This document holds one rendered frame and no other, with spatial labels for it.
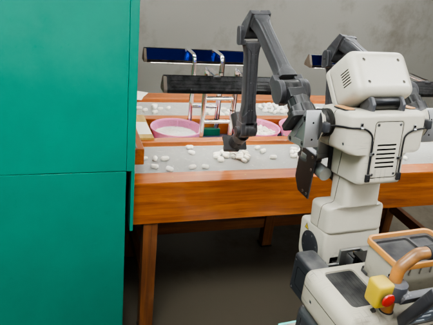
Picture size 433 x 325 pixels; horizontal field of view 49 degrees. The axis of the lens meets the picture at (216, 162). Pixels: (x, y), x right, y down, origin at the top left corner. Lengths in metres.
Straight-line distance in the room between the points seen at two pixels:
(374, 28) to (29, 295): 3.58
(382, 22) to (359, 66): 3.15
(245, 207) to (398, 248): 0.80
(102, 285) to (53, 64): 0.92
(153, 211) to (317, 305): 0.82
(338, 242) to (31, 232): 1.10
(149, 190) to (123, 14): 0.68
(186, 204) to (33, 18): 0.89
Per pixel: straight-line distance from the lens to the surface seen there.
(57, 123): 1.72
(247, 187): 2.01
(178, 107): 2.88
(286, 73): 1.56
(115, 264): 2.01
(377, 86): 1.48
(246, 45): 1.82
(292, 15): 4.12
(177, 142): 2.30
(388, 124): 1.49
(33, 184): 1.81
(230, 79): 2.15
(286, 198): 2.11
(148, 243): 2.04
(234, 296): 2.56
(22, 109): 1.71
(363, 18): 4.49
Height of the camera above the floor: 1.62
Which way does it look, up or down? 24 degrees down
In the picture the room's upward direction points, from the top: 6 degrees clockwise
